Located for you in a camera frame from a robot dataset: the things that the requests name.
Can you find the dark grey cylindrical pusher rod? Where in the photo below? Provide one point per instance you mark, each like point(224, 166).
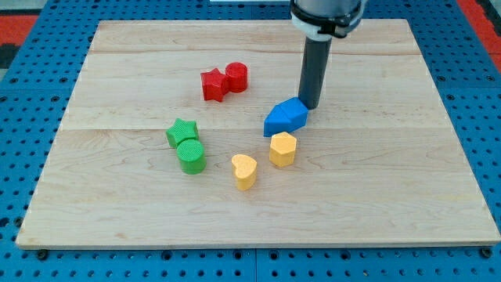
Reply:
point(313, 69)

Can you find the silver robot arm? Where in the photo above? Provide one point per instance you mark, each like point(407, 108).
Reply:
point(321, 21)

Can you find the blue cube block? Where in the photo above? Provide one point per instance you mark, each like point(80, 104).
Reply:
point(296, 112)

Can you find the blue triangle block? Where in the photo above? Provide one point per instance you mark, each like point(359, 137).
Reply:
point(276, 122)

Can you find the red cylinder block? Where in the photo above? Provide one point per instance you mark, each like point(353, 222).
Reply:
point(236, 72)

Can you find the yellow hexagon block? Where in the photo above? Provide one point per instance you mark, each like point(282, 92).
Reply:
point(283, 147)

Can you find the red star block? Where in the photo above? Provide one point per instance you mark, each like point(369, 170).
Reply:
point(215, 85)

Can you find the yellow heart block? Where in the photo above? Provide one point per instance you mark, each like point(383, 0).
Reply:
point(244, 169)

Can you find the light wooden board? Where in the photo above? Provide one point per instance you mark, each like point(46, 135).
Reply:
point(161, 146)

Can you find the green star block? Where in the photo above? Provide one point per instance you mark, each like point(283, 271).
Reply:
point(181, 131)

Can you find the green cylinder block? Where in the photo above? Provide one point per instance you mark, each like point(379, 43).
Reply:
point(191, 157)

